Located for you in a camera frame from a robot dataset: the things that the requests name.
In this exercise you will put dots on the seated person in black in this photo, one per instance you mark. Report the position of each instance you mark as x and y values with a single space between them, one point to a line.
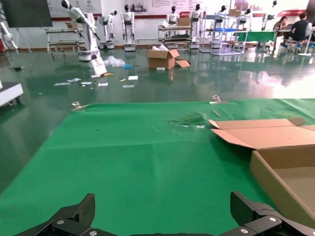
299 29

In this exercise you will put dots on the metal cloth clip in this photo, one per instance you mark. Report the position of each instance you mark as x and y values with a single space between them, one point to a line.
76 105
216 98

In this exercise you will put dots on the leaning white humanoid robot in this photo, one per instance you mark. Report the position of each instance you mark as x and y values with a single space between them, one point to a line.
89 37

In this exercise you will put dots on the small brown cardboard carton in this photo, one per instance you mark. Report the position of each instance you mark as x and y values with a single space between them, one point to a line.
183 21
235 12

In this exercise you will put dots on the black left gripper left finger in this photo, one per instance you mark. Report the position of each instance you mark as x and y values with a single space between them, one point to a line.
73 216

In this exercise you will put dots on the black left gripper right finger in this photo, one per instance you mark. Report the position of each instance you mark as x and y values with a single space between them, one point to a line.
251 216

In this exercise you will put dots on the white machine base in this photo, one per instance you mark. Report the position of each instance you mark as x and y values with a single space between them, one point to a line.
9 93

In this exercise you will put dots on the large open cardboard carton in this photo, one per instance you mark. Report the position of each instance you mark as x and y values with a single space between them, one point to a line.
160 61

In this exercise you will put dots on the green covered table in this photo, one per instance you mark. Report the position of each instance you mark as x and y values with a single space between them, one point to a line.
256 36

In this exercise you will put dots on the loose cardboard flap piece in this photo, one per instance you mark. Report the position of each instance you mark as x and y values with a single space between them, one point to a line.
183 63

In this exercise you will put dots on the small wooden stick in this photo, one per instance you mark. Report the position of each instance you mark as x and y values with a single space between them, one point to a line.
216 113

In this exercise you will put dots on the white tube frame cart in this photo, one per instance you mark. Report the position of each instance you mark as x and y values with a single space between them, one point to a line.
61 30
172 27

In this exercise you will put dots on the white and red carton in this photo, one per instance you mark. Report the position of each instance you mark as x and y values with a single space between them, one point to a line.
98 66

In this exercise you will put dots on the white robot arm on stand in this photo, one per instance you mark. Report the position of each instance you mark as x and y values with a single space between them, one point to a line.
7 35

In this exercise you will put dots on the black display screen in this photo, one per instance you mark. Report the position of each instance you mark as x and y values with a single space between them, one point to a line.
24 12

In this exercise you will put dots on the cardboard box with round hole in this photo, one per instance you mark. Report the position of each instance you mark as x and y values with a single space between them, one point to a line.
283 135

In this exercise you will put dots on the metal shelf rack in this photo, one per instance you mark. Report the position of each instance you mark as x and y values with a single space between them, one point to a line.
224 30

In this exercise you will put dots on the clear plastic bag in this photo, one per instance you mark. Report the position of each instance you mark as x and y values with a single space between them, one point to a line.
114 61

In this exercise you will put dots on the green table cloth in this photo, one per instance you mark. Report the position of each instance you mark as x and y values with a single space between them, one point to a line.
123 159

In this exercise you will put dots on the small blue item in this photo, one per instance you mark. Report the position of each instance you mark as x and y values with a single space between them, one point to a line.
127 66

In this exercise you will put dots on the white paper sheet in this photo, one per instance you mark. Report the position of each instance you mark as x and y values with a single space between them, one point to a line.
133 78
103 84
128 86
73 79
62 84

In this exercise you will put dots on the seated person in brown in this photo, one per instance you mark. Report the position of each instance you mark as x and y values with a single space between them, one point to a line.
280 24

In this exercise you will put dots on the crumpled clear plastic wrap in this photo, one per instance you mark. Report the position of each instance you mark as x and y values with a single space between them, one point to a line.
192 119

